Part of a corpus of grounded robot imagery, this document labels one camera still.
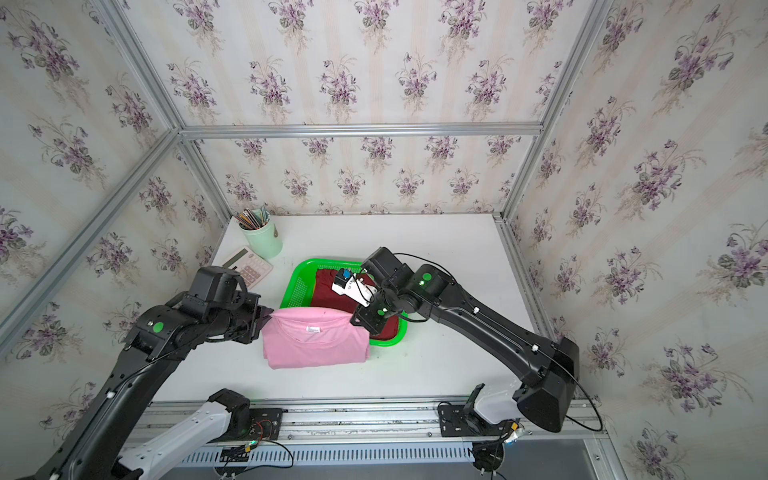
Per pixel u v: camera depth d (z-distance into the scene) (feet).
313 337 2.31
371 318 1.94
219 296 1.64
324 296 3.11
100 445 1.23
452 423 2.39
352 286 1.96
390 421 2.45
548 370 1.28
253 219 3.32
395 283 1.71
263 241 3.31
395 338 2.61
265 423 2.40
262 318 2.01
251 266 3.39
